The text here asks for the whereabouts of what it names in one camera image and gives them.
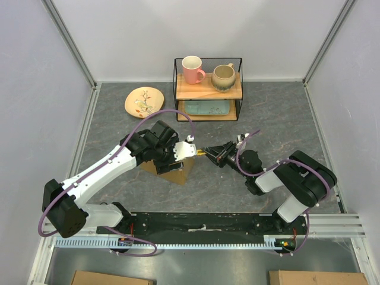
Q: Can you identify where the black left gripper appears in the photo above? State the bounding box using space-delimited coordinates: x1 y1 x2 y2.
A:
153 136 184 175

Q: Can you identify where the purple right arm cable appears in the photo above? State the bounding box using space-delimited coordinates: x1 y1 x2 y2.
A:
236 129 331 259

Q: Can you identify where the grey slotted cable duct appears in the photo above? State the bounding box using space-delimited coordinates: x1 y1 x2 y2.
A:
55 236 290 250

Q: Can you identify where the pink ceramic mug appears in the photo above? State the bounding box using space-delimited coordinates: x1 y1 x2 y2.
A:
182 55 205 85

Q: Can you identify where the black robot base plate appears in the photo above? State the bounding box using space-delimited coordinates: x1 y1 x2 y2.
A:
96 211 309 245

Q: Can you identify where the yellow utility knife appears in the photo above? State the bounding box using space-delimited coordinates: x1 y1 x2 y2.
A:
197 149 206 156

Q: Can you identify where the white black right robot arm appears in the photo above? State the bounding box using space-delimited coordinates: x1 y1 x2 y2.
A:
202 141 337 234

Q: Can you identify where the aluminium frame rail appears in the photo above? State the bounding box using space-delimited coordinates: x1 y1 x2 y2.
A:
41 0 97 90

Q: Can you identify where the teal rectangular ceramic tray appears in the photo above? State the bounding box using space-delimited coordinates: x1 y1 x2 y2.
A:
184 100 230 115

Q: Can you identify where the cardboard box bottom right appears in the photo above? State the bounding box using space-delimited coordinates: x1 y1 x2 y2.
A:
269 270 368 285

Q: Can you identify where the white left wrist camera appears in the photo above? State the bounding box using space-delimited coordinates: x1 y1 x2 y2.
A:
173 135 198 162

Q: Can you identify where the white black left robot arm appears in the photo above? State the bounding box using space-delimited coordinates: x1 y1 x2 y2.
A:
42 121 179 238

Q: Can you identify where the brown cardboard express box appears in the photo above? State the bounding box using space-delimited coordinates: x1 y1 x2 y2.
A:
140 158 195 186

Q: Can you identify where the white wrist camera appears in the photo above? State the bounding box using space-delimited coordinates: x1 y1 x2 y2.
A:
236 133 249 147
173 135 198 162

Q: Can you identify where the cardboard box bottom left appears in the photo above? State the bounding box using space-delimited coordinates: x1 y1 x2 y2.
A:
71 271 155 285

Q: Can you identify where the beige stoneware mug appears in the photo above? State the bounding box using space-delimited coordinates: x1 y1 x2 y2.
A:
211 63 236 93

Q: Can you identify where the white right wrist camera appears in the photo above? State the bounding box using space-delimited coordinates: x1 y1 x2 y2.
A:
236 133 249 147

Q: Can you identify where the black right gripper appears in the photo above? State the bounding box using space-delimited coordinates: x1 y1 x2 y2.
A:
201 140 249 179

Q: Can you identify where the black wire wooden shelf rack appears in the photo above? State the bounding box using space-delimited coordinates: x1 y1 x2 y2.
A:
173 57 243 122

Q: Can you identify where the beige plate with bird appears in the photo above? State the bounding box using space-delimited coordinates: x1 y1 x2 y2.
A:
124 87 164 119

